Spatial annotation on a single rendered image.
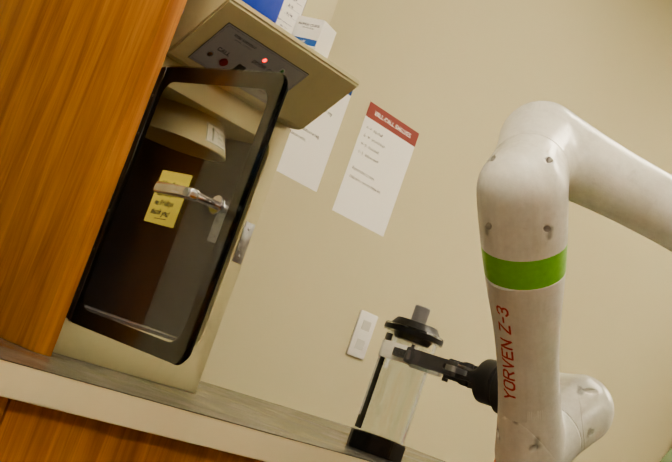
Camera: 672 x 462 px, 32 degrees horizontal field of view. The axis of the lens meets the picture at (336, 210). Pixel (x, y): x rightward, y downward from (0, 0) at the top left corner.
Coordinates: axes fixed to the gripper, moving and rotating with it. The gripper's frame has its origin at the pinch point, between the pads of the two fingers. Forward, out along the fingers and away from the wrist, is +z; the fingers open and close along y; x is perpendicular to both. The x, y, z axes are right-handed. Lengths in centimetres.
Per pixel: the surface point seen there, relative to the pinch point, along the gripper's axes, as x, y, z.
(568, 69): -98, -108, 59
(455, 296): -24, -91, 60
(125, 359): 16, 47, 16
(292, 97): -33, 38, 10
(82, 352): 16, 55, 16
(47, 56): -24, 71, 30
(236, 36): -35, 56, 7
